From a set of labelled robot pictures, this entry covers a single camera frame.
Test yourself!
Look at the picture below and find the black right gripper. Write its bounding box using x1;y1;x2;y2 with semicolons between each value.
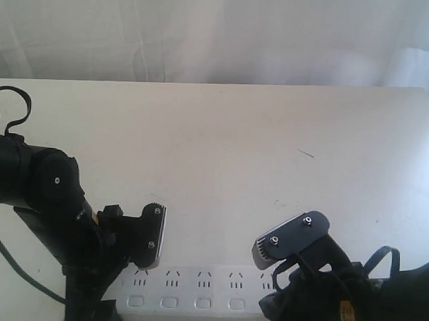
251;210;371;321

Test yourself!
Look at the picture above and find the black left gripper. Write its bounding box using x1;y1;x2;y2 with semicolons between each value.
13;202;167;321

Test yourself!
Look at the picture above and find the white five-outlet power strip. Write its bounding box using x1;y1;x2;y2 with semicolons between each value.
104;265;275;319

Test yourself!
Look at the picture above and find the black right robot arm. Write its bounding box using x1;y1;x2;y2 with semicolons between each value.
251;210;429;321

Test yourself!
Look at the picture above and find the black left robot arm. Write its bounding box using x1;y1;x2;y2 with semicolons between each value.
0;134;166;321

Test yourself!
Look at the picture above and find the white sheer curtain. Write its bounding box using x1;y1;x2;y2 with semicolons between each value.
0;0;429;94

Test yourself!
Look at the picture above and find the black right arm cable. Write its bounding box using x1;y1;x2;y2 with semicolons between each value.
271;241;401;298

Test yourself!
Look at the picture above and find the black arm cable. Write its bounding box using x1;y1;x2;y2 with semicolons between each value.
271;241;401;298
0;85;33;137

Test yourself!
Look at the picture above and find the grey power cord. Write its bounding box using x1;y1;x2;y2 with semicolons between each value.
0;219;69;303

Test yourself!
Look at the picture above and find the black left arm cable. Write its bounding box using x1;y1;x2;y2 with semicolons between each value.
0;85;33;137

